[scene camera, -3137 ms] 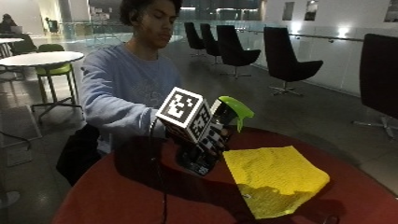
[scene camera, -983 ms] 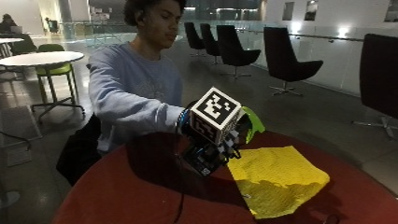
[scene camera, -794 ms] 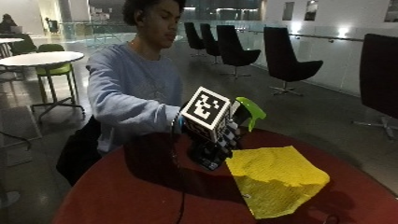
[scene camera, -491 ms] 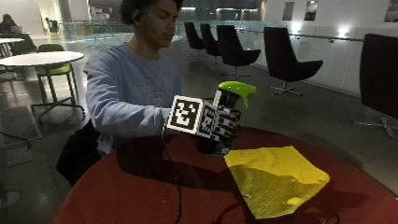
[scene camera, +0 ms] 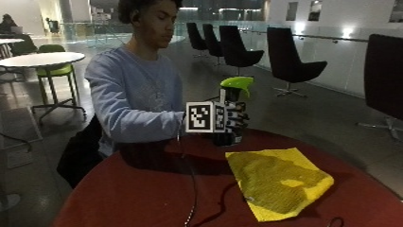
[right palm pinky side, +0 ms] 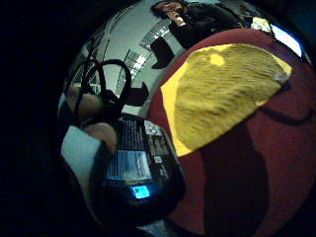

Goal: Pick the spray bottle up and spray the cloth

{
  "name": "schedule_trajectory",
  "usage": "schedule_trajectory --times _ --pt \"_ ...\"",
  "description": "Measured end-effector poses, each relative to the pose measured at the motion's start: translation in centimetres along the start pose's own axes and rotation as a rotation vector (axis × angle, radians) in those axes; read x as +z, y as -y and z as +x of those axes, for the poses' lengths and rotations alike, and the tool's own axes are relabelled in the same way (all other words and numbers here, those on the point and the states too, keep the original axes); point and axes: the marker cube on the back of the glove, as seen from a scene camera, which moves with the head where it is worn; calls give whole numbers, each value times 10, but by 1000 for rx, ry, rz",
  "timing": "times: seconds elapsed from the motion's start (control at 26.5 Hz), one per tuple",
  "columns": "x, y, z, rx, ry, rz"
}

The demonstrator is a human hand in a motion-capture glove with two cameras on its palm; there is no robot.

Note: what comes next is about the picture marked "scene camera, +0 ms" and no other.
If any white cube of black markers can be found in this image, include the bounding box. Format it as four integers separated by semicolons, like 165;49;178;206
183;100;229;134

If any thin black cable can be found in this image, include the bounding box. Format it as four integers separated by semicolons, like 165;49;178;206
195;181;238;227

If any black seat of the person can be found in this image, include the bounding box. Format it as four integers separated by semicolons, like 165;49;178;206
56;113;106;189

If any metal handrail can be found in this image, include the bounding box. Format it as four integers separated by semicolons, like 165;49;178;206
238;28;370;44

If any green chair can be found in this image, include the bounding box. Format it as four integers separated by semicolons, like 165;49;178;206
34;44;81;107

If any black shell chair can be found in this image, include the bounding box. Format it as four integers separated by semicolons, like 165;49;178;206
266;26;328;98
185;22;209;59
355;33;403;142
201;23;225;66
218;25;266;78

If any white round table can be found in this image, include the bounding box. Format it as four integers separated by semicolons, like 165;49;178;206
0;51;88;125

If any green-topped dark spray bottle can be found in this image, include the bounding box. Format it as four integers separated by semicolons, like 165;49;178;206
218;76;255;145

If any yellow cloth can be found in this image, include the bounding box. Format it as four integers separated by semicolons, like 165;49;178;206
225;147;336;223

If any black glove cable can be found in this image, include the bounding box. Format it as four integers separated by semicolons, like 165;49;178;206
175;131;199;227

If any the person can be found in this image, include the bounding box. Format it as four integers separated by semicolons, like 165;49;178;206
82;0;186;159

